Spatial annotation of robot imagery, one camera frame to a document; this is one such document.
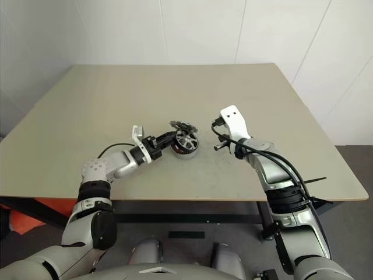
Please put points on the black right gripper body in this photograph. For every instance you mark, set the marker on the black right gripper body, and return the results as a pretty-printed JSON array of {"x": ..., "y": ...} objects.
[{"x": 228, "y": 138}]

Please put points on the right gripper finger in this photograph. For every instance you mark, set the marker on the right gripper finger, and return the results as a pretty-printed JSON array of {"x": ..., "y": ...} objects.
[{"x": 221, "y": 146}]

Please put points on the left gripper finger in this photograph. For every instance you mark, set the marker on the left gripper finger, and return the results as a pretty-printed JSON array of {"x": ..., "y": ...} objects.
[
  {"x": 167, "y": 135},
  {"x": 166, "y": 143}
]

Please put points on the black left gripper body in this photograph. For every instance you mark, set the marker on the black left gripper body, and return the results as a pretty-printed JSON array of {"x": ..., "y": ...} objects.
[{"x": 153, "y": 148}]

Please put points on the spoked motor rotor bell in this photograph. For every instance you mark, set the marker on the spoked motor rotor bell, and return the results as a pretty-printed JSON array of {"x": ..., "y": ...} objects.
[{"x": 188, "y": 143}]

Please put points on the silver motor stator housing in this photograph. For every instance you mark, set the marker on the silver motor stator housing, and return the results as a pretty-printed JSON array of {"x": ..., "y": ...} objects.
[{"x": 186, "y": 155}]

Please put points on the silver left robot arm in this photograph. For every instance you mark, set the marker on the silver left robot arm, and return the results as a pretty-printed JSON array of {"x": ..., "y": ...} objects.
[{"x": 116, "y": 164}]

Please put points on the grey rounded robot shape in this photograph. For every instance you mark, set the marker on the grey rounded robot shape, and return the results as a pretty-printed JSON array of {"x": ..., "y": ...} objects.
[
  {"x": 145, "y": 251},
  {"x": 230, "y": 259}
]

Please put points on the grey robot torso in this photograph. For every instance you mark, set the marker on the grey robot torso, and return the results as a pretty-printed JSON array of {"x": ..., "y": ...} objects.
[{"x": 186, "y": 272}]

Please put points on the small black box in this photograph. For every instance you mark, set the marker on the small black box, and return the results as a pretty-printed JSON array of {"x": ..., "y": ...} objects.
[{"x": 269, "y": 274}]

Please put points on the orange object on floor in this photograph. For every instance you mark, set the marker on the orange object on floor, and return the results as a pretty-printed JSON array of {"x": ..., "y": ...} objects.
[{"x": 23, "y": 223}]

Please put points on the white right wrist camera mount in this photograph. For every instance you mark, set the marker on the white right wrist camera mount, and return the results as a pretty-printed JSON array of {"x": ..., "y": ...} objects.
[{"x": 234, "y": 122}]

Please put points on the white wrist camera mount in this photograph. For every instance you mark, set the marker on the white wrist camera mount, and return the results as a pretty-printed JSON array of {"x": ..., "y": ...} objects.
[
  {"x": 135, "y": 134},
  {"x": 234, "y": 122}
]

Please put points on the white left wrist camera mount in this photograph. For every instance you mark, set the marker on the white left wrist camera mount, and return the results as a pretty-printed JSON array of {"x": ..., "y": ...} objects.
[{"x": 135, "y": 134}]

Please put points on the black table frame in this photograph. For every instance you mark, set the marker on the black table frame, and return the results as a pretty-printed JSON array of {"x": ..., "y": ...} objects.
[{"x": 175, "y": 218}]

